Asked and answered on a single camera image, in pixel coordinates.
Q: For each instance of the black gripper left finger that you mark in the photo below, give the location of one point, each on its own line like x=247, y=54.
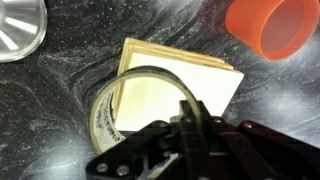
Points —
x=150, y=150

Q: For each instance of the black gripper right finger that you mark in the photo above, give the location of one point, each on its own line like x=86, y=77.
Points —
x=253, y=150

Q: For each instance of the clear packing tape roll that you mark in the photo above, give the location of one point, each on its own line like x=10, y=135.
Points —
x=100, y=123

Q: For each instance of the cream sticky note pad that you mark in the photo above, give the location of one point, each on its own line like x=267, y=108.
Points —
x=213, y=83

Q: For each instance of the orange plastic cup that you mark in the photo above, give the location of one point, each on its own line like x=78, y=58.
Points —
x=246, y=23

